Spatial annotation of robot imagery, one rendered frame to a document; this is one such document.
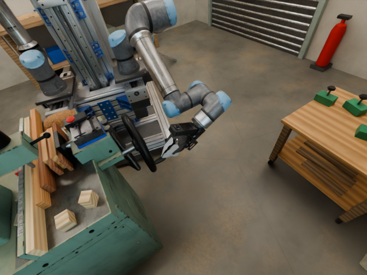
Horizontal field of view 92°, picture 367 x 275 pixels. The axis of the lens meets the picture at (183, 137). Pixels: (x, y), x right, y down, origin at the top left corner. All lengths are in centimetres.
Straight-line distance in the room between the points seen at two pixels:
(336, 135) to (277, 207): 63
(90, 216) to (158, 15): 77
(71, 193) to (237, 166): 130
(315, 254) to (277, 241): 22
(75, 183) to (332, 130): 136
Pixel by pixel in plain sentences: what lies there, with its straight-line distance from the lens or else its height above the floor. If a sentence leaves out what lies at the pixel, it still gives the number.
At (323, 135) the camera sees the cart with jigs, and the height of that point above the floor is 53.
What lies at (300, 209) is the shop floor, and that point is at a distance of 163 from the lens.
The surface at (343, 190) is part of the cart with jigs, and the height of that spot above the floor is 20.
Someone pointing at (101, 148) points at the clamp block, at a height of 93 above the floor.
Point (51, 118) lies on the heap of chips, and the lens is 97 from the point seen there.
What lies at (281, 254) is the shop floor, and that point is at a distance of 149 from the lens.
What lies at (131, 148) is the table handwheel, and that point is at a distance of 80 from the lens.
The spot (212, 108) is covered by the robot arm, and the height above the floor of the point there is 95.
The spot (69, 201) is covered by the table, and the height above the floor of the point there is 90.
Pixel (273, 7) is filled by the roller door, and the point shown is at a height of 52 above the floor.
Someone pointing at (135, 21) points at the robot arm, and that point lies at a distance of 84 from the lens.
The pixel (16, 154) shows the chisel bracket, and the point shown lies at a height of 105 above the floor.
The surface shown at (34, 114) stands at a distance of 106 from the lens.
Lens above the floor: 141
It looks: 49 degrees down
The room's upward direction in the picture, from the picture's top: 10 degrees counter-clockwise
